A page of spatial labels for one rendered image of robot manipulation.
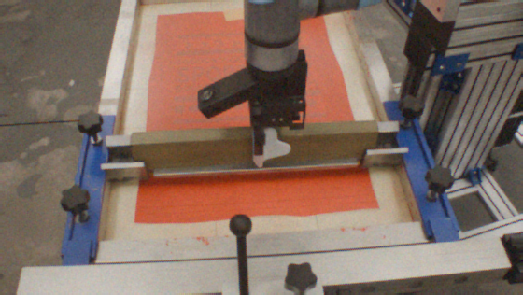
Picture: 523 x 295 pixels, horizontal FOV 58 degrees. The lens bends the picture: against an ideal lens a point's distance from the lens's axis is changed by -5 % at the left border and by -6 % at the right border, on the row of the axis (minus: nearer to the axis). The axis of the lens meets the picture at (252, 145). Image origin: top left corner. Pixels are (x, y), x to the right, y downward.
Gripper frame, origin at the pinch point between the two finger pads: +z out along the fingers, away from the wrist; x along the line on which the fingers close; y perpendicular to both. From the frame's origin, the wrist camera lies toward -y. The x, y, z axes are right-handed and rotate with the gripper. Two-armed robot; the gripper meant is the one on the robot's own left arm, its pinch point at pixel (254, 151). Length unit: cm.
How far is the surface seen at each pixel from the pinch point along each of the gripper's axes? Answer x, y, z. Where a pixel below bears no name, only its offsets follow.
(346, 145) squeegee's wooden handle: -1.5, 15.0, -2.2
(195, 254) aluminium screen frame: -17.9, -10.2, 1.9
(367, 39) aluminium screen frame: 32.6, 27.6, 1.6
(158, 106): 17.9, -18.0, 5.3
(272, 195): -5.4, 2.6, 5.3
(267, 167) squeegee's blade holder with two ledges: -2.5, 1.9, 1.3
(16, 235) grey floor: 50, -91, 101
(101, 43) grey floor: 174, -72, 100
